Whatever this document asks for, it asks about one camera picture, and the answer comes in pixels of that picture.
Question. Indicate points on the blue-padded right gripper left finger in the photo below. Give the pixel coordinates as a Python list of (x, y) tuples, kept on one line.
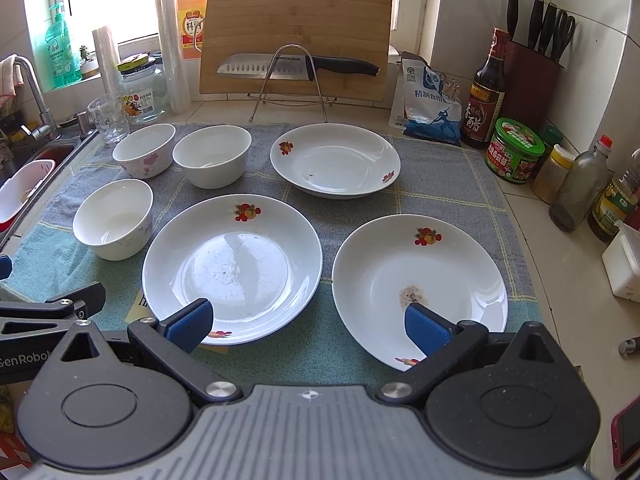
[(166, 346)]

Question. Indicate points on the pink cloth on faucet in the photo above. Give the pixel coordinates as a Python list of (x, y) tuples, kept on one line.
[(11, 78)]

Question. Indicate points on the green dish soap bottle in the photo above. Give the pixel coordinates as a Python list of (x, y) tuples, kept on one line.
[(63, 61)]

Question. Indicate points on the black-handled santoku knife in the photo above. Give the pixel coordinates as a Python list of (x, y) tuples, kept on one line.
[(292, 66)]

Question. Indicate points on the wire board rack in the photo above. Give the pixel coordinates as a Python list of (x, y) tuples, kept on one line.
[(288, 49)]

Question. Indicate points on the dark red knife block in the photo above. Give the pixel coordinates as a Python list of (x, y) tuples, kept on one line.
[(533, 69)]

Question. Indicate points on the green lid sauce tub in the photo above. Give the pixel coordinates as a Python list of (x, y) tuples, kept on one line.
[(513, 151)]

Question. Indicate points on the clear drinking glass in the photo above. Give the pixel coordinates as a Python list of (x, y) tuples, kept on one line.
[(109, 117)]

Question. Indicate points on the tall plastic cup stack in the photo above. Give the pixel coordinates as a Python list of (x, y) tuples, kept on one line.
[(170, 46)]

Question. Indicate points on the grey glass bottle red cap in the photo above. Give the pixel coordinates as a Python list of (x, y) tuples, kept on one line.
[(583, 183)]

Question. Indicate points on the chrome sink faucet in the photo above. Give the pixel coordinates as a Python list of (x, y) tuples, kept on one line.
[(47, 130)]

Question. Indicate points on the orange oil jug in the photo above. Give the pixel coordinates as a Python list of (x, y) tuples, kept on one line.
[(190, 16)]

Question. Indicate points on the white blue salt bag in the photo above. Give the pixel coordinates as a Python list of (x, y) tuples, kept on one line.
[(425, 104)]

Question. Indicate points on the bamboo cutting board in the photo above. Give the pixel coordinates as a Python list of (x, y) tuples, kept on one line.
[(337, 28)]

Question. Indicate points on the pink white basin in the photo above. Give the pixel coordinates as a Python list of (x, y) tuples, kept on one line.
[(17, 190)]

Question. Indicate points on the yellow lid spice jar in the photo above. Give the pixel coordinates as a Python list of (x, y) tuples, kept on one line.
[(552, 173)]

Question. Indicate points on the plain white bowl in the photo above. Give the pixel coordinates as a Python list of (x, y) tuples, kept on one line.
[(213, 157)]

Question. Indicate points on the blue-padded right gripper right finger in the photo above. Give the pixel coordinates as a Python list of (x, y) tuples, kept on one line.
[(446, 348)]

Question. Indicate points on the oil bottle yellow label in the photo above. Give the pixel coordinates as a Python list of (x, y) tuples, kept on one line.
[(616, 202)]

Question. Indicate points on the short plastic cup stack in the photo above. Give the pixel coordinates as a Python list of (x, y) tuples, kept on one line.
[(108, 59)]

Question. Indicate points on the pink cased phone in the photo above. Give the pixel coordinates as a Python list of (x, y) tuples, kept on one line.
[(625, 434)]

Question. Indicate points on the white plastic box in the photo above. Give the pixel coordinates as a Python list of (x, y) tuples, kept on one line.
[(622, 264)]

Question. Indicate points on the glass storage jar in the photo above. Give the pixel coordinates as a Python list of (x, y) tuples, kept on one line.
[(144, 90)]

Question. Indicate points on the grey checked dish towel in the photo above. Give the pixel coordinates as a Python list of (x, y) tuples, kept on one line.
[(438, 180)]

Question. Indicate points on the green lid small jar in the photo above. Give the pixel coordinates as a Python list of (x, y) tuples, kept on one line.
[(551, 136)]

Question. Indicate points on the white bowl pink flower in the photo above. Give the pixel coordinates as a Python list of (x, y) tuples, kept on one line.
[(147, 152)]

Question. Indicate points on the dark vinegar bottle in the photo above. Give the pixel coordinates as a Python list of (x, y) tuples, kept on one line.
[(486, 94)]

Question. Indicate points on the white plate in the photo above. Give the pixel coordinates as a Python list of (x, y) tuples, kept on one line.
[(393, 261), (335, 161), (257, 260)]

